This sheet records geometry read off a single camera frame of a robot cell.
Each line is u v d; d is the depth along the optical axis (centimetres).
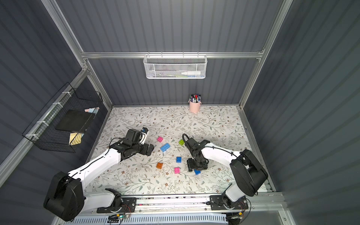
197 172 83
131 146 66
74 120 74
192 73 93
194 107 114
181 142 96
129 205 72
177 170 84
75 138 61
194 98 108
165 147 94
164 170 86
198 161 72
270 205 74
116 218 71
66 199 41
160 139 99
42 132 62
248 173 43
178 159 89
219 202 74
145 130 78
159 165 86
